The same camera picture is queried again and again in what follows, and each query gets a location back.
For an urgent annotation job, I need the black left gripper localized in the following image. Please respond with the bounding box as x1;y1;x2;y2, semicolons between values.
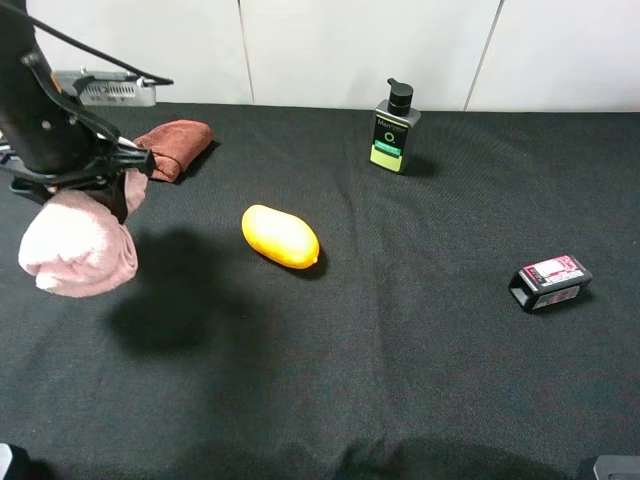
1;49;155;224

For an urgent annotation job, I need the pink towel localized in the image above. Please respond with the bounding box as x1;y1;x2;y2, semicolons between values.
18;190;138;298

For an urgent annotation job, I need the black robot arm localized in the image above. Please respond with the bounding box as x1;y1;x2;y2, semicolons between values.
1;1;155;222

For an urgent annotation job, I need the grey robot base left corner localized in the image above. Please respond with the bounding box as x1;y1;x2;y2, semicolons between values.
0;443;31;480

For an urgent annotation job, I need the grey robot base right corner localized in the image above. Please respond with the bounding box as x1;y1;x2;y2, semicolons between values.
577;455;640;480

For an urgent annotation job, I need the brown folded towel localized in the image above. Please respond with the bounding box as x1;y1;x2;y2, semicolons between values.
134;119;214;183

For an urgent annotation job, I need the yellow mango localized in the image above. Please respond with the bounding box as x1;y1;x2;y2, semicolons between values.
241;205;320;269

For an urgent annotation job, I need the grey green pump bottle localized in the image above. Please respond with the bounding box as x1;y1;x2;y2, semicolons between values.
369;78;422;174

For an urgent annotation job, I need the black pink small box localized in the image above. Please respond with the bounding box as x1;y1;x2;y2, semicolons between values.
508;255;593;312

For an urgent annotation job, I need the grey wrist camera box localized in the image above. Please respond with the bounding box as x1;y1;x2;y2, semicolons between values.
54;69;156;107

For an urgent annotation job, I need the black cable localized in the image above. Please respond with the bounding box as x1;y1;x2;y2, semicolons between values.
0;0;175;87

